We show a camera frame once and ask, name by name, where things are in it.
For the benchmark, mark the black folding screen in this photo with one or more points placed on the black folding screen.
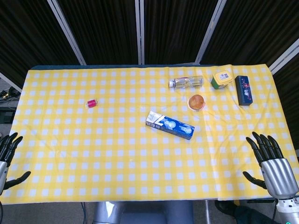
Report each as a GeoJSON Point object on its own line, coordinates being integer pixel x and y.
{"type": "Point", "coordinates": [102, 30]}

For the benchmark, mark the clear plastic water bottle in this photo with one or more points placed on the clear plastic water bottle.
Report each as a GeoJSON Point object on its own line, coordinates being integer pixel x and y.
{"type": "Point", "coordinates": [187, 82]}

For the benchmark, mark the pink wrapped candy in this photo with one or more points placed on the pink wrapped candy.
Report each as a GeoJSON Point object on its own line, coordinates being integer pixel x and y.
{"type": "Point", "coordinates": [91, 103]}

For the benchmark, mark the orange jelly cup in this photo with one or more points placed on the orange jelly cup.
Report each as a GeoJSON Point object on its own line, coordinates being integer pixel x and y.
{"type": "Point", "coordinates": [196, 102]}

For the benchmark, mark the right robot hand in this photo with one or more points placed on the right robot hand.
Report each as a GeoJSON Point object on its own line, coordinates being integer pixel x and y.
{"type": "Point", "coordinates": [275, 168]}

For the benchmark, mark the dark blue printed box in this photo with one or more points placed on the dark blue printed box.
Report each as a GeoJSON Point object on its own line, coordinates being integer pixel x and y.
{"type": "Point", "coordinates": [244, 90]}

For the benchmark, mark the yellow white checkered tablecloth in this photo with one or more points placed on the yellow white checkered tablecloth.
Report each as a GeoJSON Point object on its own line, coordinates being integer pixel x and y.
{"type": "Point", "coordinates": [116, 151]}

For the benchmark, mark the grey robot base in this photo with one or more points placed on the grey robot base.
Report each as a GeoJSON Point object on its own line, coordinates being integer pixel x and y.
{"type": "Point", "coordinates": [144, 212]}

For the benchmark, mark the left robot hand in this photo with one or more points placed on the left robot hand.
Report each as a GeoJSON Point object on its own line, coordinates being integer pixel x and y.
{"type": "Point", "coordinates": [5, 149]}

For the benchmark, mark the blue toothpaste box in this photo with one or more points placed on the blue toothpaste box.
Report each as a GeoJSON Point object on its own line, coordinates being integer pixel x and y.
{"type": "Point", "coordinates": [170, 125]}

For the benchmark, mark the yellow lidded green container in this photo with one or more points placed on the yellow lidded green container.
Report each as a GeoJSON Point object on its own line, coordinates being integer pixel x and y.
{"type": "Point", "coordinates": [221, 80]}

